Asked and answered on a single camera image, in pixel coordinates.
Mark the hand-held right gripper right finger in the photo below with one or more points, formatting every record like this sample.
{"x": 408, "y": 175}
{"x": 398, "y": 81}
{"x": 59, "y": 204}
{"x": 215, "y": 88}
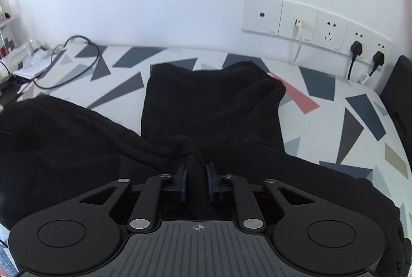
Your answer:
{"x": 209, "y": 183}

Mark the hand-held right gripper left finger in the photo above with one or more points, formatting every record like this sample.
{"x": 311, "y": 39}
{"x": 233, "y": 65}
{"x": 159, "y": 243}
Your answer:
{"x": 184, "y": 183}

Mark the black pants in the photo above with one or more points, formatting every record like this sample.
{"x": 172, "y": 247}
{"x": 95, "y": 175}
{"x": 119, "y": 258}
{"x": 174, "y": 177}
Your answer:
{"x": 209, "y": 103}

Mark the white papers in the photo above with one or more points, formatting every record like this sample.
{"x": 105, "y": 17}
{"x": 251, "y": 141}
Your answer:
{"x": 32, "y": 69}

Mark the black power plug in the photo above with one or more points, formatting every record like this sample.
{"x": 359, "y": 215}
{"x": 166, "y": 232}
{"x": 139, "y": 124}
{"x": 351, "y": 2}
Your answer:
{"x": 379, "y": 58}
{"x": 355, "y": 48}

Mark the black nightstand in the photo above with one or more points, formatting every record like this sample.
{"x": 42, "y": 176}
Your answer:
{"x": 400, "y": 87}

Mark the white wall socket panel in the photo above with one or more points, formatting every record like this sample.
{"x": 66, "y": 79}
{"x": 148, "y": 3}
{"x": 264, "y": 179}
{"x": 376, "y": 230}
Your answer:
{"x": 257, "y": 22}

